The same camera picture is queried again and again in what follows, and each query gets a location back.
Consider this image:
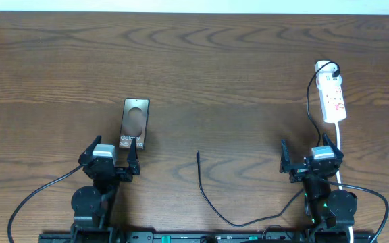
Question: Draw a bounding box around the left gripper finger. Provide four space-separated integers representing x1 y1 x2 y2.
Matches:
79 135 101 161
127 140 140 169

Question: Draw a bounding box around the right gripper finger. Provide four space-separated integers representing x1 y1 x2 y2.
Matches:
280 140 291 167
322 133 342 159

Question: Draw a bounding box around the Galaxy S25 Ultra smartphone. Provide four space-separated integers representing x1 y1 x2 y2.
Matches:
118 98 150 150

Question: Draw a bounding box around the black USB charging cable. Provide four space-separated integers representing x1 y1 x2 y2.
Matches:
196 61 342 228

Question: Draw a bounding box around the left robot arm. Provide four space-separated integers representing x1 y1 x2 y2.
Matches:
70 136 141 243

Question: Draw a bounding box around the white power strip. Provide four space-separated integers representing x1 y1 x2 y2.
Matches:
315 60 347 124

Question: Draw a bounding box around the white power strip cord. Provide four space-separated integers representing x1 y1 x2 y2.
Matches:
334 121 355 243

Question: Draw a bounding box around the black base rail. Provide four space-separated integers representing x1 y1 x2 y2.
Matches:
38 230 376 243

